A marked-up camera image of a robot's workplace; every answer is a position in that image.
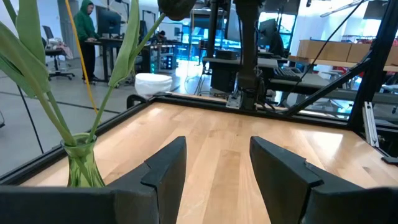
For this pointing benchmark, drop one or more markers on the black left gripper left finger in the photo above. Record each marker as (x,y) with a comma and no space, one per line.
(93,205)

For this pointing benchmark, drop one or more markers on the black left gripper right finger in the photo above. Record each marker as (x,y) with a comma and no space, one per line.
(311,202)

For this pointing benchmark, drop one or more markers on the green glass vase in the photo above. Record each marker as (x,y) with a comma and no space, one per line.
(82,168)

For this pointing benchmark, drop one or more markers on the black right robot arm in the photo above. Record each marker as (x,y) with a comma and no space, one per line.
(248,46)

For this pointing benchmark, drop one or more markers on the silver aluminium extrusion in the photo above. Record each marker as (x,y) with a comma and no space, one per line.
(370,124)

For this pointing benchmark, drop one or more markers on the black keyboard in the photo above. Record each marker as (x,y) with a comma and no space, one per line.
(286,74)

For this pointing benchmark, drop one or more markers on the white round bin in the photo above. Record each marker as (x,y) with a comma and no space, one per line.
(153,85)

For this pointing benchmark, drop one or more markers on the cardboard box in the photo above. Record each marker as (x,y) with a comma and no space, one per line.
(362,53)
(323,51)

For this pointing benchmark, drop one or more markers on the black workstation desk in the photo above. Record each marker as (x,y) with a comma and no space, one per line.
(224,73)

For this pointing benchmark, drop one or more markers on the black office chair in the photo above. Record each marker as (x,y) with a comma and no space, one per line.
(57,53)

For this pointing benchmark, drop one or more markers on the person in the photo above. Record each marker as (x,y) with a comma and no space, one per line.
(84,28)
(161,35)

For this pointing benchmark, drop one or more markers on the black monitor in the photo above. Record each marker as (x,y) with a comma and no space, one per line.
(107,21)

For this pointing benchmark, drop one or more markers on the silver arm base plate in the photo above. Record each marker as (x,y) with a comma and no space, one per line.
(234,101)

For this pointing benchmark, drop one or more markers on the black metal table frame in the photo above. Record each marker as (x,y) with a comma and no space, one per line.
(217,106)

